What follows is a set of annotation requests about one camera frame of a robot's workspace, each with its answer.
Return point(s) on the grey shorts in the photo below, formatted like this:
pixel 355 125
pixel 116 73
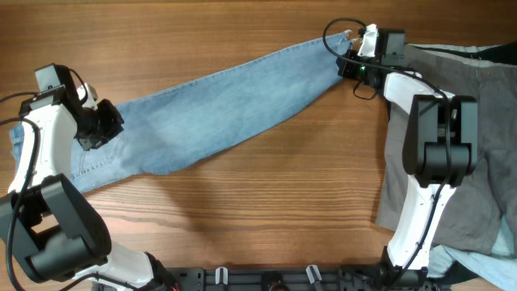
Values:
pixel 481 215

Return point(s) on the black mounting rail base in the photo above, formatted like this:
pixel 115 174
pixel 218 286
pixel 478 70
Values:
pixel 345 278

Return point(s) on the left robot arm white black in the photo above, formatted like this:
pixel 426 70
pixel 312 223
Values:
pixel 50 230

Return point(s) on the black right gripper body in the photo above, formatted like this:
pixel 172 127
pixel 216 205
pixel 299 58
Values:
pixel 354 69

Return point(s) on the light blue garment in pile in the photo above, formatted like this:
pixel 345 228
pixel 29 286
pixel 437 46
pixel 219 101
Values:
pixel 451 266

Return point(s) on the light blue denim jeans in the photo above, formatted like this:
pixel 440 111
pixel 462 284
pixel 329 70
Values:
pixel 174 128

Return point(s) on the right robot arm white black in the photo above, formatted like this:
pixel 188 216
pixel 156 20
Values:
pixel 439 149

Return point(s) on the black garment under shorts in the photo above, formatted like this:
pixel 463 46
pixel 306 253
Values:
pixel 501 52

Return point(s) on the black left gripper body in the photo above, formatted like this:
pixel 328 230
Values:
pixel 100 125

